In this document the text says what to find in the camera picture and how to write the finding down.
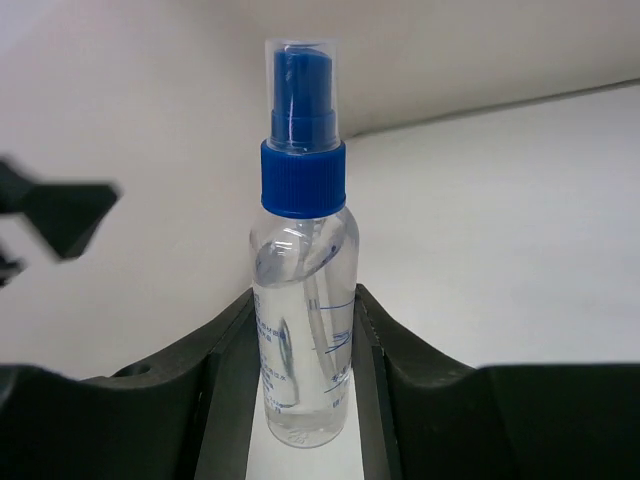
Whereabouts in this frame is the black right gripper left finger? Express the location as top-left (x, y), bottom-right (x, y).
top-left (79, 291), bottom-right (259, 479)

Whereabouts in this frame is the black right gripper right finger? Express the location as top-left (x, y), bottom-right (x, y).
top-left (353, 285), bottom-right (490, 479)

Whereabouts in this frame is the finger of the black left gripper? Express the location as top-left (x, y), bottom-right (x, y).
top-left (1, 155), bottom-right (120, 262)

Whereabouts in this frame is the clear spray bottle blue cap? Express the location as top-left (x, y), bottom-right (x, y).
top-left (249, 39), bottom-right (359, 449)

